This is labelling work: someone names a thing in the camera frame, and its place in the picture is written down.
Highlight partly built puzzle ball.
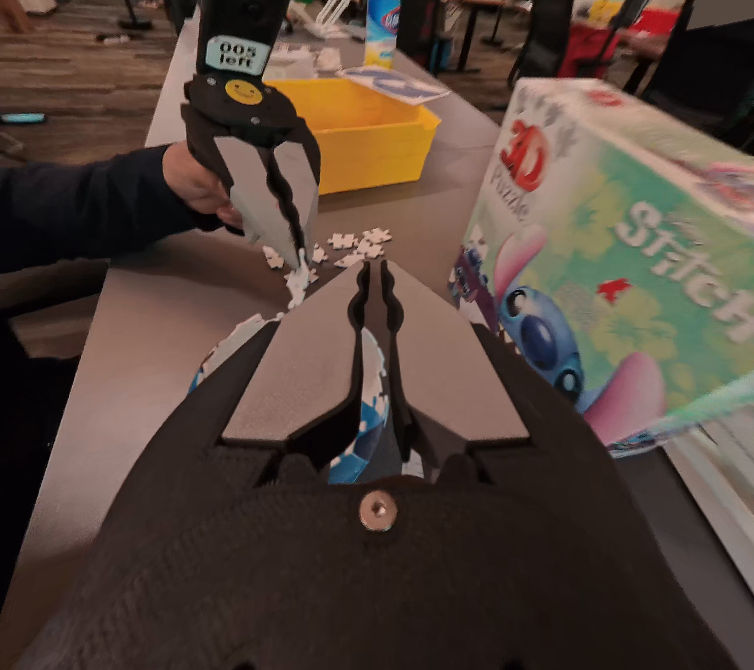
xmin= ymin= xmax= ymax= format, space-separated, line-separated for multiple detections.
xmin=187 ymin=313 xmax=391 ymax=485

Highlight colourful cardboard puzzle box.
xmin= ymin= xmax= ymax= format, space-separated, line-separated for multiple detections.
xmin=449 ymin=77 xmax=754 ymax=457

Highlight person's left forearm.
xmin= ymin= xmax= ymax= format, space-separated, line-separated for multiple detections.
xmin=0 ymin=144 xmax=201 ymax=276

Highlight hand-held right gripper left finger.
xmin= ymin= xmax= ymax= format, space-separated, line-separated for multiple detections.
xmin=221 ymin=261 xmax=371 ymax=472

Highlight person's dark clothing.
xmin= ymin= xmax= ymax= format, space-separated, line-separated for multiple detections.
xmin=0 ymin=322 xmax=80 ymax=606

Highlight person's left hand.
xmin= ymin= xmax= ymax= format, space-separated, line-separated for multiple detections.
xmin=162 ymin=141 xmax=245 ymax=231

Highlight group of black office chairs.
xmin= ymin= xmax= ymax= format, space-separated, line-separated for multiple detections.
xmin=508 ymin=0 xmax=754 ymax=140

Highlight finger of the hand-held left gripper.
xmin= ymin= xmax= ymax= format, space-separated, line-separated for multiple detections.
xmin=214 ymin=135 xmax=308 ymax=268
xmin=273 ymin=141 xmax=322 ymax=250

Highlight red plastic bin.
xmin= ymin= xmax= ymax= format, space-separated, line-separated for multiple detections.
xmin=556 ymin=7 xmax=681 ymax=78

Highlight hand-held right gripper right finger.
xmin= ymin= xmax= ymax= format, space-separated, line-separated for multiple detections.
xmin=380 ymin=261 xmax=529 ymax=482

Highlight yellow plastic bin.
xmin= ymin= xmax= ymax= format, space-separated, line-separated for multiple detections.
xmin=262 ymin=77 xmax=443 ymax=196

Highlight white open box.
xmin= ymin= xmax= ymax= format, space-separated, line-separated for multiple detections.
xmin=262 ymin=42 xmax=344 ymax=83

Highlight puzzle pieces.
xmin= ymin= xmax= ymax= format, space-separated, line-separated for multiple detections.
xmin=262 ymin=227 xmax=392 ymax=271

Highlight printed paper sheet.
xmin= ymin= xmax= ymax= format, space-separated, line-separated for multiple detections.
xmin=339 ymin=64 xmax=451 ymax=106

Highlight white puzzle piece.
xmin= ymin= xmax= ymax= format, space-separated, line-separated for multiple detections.
xmin=284 ymin=248 xmax=320 ymax=310

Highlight yellow white wipes canister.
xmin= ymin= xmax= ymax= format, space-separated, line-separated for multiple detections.
xmin=364 ymin=0 xmax=403 ymax=71

